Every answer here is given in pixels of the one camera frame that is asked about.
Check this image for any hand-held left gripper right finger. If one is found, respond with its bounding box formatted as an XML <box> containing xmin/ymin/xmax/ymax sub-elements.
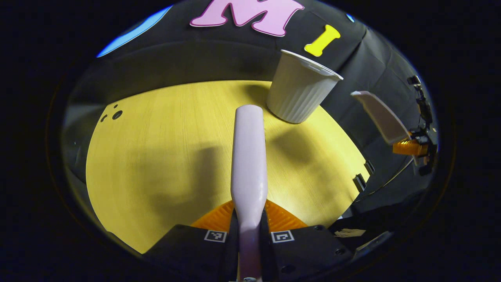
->
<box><xmin>260</xmin><ymin>199</ymin><xmax>355</xmax><ymax>282</ymax></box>

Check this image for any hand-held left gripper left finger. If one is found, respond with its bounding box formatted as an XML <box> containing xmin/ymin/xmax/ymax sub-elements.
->
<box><xmin>143</xmin><ymin>200</ymin><xmax>239</xmax><ymax>282</ymax></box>

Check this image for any small white broom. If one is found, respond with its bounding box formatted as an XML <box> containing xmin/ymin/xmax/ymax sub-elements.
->
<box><xmin>230</xmin><ymin>104</ymin><xmax>269</xmax><ymax>282</ymax></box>

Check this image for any white ribbed garbage bin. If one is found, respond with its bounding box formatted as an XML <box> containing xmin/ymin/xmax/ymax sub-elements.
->
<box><xmin>266</xmin><ymin>50</ymin><xmax>344</xmax><ymax>124</ymax></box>

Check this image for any yellow wooden desktop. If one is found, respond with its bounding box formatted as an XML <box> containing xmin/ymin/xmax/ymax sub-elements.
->
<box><xmin>85</xmin><ymin>80</ymin><xmax>370</xmax><ymax>254</ymax></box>

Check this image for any black backdrop cloth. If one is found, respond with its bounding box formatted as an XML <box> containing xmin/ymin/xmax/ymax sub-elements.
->
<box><xmin>61</xmin><ymin>0</ymin><xmax>439</xmax><ymax>235</ymax></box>

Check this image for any black cable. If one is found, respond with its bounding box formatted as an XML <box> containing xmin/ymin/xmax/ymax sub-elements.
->
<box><xmin>353</xmin><ymin>157</ymin><xmax>416</xmax><ymax>203</ymax></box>

